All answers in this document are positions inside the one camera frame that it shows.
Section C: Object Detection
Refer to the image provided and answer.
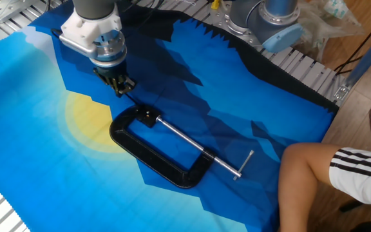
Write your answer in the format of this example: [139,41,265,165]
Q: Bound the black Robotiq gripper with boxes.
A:
[91,61,137,97]

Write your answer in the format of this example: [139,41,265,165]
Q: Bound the long black clock hand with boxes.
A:
[122,93,147,113]

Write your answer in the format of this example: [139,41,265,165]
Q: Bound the black clock movement block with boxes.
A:
[135,106,162,128]

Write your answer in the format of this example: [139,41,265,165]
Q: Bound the black C-clamp with steel screw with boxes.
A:
[109,104,256,189]

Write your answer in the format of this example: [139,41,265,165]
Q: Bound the blue landscape print cloth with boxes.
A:
[0,8,339,232]

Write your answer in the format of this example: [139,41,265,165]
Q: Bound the silver metal mounting plate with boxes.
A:
[0,0,40,24]

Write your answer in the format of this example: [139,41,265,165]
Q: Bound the bare person's leg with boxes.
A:
[277,142,346,232]

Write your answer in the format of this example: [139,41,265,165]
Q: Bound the crumpled clear plastic bag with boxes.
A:
[301,0,366,62]

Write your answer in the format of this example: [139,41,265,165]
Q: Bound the white shorts with black stripes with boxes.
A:
[328,147,371,232]

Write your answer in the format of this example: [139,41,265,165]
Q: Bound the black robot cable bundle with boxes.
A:
[52,0,164,37]

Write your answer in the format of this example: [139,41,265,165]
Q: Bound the black floor cables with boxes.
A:
[333,12,371,75]

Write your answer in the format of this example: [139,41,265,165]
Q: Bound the aluminium frame bar with bracket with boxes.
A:
[333,21,371,103]

